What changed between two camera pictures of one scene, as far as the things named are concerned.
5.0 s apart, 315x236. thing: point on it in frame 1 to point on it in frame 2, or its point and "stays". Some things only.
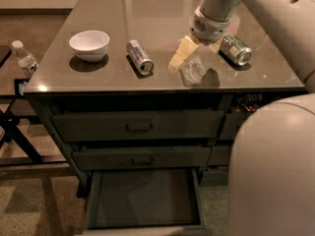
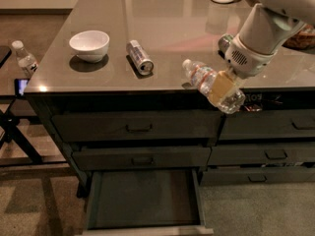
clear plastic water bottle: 194,70 to 203,77
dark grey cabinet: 105,88 stays
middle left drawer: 149,156 stays
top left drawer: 140,126 stays
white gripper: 210,29 to 246,60
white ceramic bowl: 90,45 stays
